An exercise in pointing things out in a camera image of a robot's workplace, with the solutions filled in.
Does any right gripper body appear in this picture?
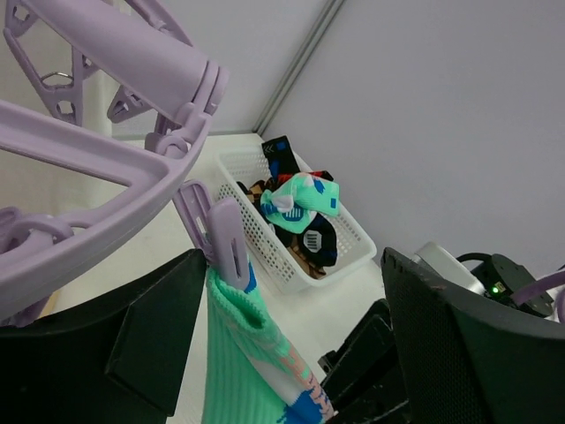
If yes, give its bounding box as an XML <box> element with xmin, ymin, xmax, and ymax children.
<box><xmin>319</xmin><ymin>299</ymin><xmax>412</xmax><ymax>424</ymax></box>

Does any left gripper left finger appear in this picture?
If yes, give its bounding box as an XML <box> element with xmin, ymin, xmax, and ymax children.
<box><xmin>1</xmin><ymin>249</ymin><xmax>207</xmax><ymax>423</ymax></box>

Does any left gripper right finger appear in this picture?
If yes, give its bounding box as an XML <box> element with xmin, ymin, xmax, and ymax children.
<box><xmin>380</xmin><ymin>247</ymin><xmax>564</xmax><ymax>423</ymax></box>

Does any mint green sock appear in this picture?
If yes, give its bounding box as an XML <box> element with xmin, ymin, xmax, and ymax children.
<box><xmin>260</xmin><ymin>174</ymin><xmax>340</xmax><ymax>234</ymax></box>
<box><xmin>202</xmin><ymin>269</ymin><xmax>335</xmax><ymax>424</ymax></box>

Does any red yellow argyle sock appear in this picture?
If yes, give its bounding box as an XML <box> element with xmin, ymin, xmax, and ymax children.
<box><xmin>273</xmin><ymin>170</ymin><xmax>334</xmax><ymax>186</ymax></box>

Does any brown argyle sock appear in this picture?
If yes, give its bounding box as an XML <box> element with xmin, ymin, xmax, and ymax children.
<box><xmin>237</xmin><ymin>178</ymin><xmax>327</xmax><ymax>279</ymax></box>

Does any purple round clip hanger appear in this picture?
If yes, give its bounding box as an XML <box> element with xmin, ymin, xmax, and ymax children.
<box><xmin>1</xmin><ymin>1</ymin><xmax>250</xmax><ymax>327</ymax></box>

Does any black blue sport sock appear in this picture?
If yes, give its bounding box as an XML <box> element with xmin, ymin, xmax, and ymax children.
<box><xmin>298</xmin><ymin>214</ymin><xmax>338</xmax><ymax>267</ymax></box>

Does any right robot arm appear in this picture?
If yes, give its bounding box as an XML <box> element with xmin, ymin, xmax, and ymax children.
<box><xmin>320</xmin><ymin>243</ymin><xmax>564</xmax><ymax>423</ymax></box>

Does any white plastic basket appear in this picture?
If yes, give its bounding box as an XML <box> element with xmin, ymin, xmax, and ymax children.
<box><xmin>216</xmin><ymin>140</ymin><xmax>377</xmax><ymax>293</ymax></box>

